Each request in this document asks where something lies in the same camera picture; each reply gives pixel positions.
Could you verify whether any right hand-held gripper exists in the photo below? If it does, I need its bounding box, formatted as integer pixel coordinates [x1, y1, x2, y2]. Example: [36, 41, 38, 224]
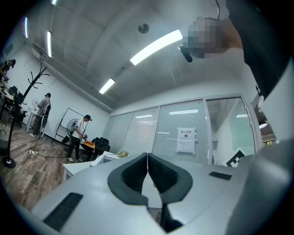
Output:
[222, 146, 246, 168]

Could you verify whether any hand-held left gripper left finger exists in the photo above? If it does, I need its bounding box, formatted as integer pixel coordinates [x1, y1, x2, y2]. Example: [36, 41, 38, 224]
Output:
[107, 152, 149, 207]

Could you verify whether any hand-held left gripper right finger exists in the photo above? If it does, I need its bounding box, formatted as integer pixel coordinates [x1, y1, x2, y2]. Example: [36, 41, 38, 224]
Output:
[147, 153, 193, 205]

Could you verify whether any glass door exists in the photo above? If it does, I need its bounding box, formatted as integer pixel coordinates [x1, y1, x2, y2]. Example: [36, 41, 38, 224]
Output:
[205, 96, 257, 166]

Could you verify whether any white paper notice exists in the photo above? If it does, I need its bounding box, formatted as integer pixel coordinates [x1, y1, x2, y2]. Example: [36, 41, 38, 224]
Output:
[176, 126, 197, 155]

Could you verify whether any white table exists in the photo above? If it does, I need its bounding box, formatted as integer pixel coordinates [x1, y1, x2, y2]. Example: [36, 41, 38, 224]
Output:
[62, 151, 126, 181]

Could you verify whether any black standing fan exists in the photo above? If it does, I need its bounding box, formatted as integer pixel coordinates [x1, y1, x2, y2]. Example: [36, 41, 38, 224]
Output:
[66, 118, 78, 134]

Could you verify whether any black framed whiteboard stand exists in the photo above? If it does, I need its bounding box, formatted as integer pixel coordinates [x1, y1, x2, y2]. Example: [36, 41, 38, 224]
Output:
[51, 107, 89, 144]

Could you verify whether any person's black shirt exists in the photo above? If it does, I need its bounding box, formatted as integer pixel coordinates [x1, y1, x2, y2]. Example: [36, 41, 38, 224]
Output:
[225, 0, 293, 100]

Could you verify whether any black coat rack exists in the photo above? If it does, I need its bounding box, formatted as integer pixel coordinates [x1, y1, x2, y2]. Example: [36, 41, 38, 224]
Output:
[2, 62, 51, 168]

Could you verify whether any person's head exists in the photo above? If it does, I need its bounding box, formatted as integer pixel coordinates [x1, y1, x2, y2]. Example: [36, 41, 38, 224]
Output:
[182, 16, 244, 59]

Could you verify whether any round ceiling smoke detector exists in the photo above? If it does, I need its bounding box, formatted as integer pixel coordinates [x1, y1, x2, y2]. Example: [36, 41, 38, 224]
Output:
[137, 22, 150, 34]

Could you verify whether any black head-worn camera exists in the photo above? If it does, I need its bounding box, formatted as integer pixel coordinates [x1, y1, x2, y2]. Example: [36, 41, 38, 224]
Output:
[178, 45, 193, 63]

